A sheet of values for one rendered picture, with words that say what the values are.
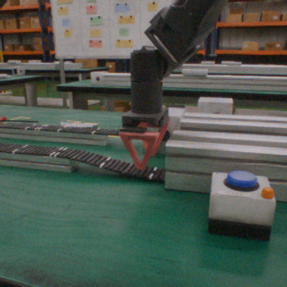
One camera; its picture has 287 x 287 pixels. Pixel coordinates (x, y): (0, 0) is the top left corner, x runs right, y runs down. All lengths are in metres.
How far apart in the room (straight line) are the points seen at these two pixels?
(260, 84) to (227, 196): 1.74
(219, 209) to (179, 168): 0.14
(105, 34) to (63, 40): 0.57
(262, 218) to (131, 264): 0.17
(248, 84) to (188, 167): 1.62
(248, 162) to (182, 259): 0.22
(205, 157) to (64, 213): 0.25
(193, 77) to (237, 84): 0.30
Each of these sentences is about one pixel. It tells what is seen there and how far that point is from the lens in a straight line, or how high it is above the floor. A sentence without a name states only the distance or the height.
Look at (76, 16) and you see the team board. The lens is 3.87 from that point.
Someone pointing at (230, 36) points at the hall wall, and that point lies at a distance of 11.01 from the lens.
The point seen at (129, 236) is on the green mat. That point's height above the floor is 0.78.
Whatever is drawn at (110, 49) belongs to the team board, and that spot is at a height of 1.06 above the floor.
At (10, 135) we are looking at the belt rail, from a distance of 0.92.
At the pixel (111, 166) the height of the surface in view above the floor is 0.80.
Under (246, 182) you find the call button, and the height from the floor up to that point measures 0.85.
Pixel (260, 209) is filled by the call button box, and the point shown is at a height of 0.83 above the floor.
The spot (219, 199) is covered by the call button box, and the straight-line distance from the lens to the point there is 0.39.
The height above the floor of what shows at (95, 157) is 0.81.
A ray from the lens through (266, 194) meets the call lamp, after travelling 0.40.
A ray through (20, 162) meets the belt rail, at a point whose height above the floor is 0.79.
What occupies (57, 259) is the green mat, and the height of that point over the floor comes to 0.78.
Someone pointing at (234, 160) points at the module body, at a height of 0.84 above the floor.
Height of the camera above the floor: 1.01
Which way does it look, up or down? 18 degrees down
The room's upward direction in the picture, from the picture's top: straight up
